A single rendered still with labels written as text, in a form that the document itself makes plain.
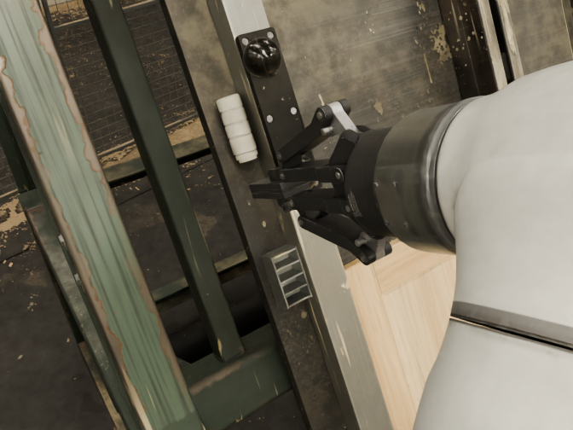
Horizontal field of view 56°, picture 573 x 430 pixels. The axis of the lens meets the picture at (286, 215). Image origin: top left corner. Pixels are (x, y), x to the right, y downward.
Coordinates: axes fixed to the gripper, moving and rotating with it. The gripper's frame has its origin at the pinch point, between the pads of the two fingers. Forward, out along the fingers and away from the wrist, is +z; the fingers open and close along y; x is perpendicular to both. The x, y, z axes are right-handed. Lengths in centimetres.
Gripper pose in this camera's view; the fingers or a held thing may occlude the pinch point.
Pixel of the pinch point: (278, 186)
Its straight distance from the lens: 52.6
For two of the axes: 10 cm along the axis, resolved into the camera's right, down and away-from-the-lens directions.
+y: 3.0, 9.3, 1.9
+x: 8.3, -3.6, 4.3
